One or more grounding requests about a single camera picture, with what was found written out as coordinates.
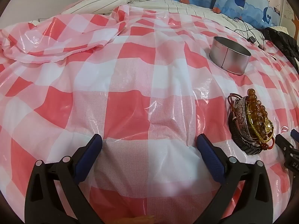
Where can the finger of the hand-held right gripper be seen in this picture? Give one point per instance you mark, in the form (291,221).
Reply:
(294,135)
(286,144)

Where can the black jacket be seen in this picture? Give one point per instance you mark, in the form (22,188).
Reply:
(283,42)

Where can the round metal tin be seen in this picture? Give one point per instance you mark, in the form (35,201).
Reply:
(230,58)

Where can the striped white bedsheet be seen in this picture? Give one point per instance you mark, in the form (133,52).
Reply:
(186,8)

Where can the engraved silver bangle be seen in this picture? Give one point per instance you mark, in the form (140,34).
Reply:
(243,119)

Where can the pink checkered plastic tablecloth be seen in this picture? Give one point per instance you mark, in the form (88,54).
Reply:
(130,93)

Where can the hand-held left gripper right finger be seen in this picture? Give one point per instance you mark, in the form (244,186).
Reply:
(210,158)

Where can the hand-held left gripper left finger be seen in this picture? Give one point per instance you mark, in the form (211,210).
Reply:
(90,155)

